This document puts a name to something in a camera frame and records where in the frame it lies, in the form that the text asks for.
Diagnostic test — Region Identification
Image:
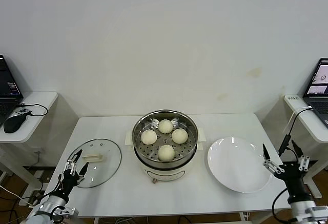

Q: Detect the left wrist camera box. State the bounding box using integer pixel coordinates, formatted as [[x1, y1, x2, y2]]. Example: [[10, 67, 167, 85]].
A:
[[52, 206, 79, 218]]

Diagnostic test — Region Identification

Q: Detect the grey laptop with bright windows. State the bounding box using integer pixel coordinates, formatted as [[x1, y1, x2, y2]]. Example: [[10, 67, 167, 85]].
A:
[[302, 57, 328, 129]]

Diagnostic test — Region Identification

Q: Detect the white side table with mouse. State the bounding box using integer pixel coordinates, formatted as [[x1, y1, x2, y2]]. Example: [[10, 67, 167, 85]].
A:
[[0, 91, 58, 191]]

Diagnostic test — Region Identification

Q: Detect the perforated steel steamer basket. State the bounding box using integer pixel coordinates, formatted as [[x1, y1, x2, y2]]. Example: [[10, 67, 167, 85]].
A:
[[132, 109, 199, 165]]

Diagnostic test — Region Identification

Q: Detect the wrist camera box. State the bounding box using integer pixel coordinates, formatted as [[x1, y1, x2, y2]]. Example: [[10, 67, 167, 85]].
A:
[[52, 206, 79, 218], [306, 206, 328, 223]]

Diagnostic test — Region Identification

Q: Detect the white round plate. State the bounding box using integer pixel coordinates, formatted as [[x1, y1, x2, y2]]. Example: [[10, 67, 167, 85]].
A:
[[207, 136, 272, 193]]

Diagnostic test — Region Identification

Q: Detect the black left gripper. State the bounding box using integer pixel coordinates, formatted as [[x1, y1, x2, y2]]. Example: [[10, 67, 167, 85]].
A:
[[61, 149, 89, 196]]

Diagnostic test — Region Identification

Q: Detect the white steamed baozi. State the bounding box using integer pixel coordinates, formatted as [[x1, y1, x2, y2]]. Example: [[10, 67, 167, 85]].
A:
[[157, 144, 176, 162], [140, 129, 158, 145], [171, 128, 189, 145], [158, 119, 174, 134]]

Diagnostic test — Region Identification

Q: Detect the black usb cable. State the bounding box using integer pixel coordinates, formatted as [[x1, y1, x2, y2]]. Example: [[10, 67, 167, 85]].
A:
[[15, 103, 49, 118]]

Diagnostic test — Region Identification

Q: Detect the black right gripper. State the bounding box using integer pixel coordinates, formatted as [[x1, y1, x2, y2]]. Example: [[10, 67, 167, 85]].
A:
[[262, 139, 312, 204]]

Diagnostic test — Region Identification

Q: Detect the glass lid with cream handle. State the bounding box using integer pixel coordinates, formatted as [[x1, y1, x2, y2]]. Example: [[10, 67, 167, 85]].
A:
[[65, 138, 122, 189]]

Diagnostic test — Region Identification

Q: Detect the cream electric cooker pot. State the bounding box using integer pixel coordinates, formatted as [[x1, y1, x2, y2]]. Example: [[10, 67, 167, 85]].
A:
[[124, 128, 207, 184]]

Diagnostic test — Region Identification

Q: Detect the black floor foot bar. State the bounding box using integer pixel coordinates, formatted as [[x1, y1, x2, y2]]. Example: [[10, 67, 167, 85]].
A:
[[23, 166, 57, 171]]

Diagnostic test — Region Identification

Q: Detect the white cable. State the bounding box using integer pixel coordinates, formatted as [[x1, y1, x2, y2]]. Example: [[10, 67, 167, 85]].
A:
[[288, 106, 312, 135]]

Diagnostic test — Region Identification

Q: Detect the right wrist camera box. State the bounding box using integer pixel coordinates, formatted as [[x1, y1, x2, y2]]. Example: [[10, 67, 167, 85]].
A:
[[306, 206, 328, 223]]

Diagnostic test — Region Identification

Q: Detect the black adapter cable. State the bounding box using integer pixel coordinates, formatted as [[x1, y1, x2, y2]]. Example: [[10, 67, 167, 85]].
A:
[[278, 106, 314, 158]]

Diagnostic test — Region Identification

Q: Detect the black laptop with dark screen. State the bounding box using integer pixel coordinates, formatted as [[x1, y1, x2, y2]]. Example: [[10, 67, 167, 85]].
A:
[[0, 54, 24, 127]]

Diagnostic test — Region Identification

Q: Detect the black computer mouse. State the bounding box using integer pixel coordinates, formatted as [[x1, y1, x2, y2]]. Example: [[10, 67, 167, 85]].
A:
[[2, 114, 28, 134]]

